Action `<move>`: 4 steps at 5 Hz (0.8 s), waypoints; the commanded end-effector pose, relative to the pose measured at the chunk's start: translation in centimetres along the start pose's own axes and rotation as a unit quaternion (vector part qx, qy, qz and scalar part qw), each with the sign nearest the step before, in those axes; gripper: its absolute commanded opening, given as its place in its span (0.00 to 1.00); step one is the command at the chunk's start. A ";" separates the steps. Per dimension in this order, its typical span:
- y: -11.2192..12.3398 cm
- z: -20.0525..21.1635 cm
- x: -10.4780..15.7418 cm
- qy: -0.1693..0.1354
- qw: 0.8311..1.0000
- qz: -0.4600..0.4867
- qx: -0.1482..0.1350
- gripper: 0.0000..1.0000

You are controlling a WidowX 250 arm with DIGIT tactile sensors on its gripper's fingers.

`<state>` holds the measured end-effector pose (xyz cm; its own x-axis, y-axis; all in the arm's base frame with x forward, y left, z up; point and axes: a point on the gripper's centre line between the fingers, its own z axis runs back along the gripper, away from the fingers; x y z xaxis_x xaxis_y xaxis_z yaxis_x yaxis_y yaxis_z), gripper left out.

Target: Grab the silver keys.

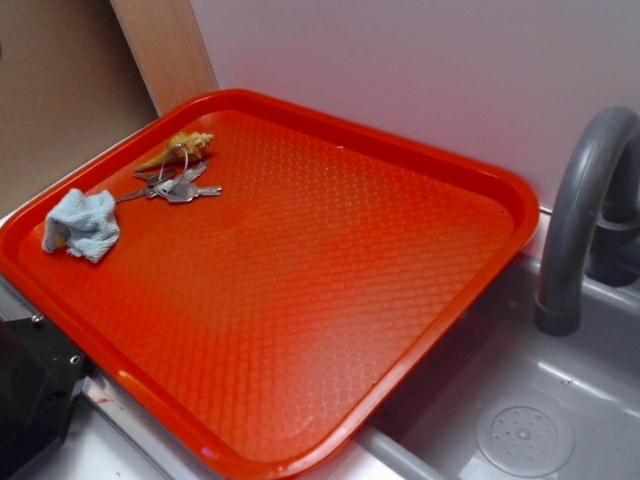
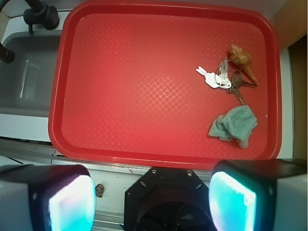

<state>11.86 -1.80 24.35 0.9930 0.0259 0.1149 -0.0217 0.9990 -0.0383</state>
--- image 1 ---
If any red plastic tray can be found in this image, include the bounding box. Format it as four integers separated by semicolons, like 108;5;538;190
1;90;539;479

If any silver key bunch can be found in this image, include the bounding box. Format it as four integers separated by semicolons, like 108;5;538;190
115;159;222;204

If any tan conch seashell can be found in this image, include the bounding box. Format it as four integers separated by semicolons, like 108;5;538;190
135;132;215;172

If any light blue cloth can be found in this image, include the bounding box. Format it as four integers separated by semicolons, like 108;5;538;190
41;189;120;264

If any grey toy sink basin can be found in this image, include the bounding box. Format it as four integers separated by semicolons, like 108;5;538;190
357;255;639;479

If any wooden board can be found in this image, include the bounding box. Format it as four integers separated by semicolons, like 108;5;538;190
111;0;218;115

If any grey plastic faucet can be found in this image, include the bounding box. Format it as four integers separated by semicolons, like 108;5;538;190
535;106;639;336

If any black robot gripper housing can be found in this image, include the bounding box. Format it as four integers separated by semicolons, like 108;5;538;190
1;316;88;479

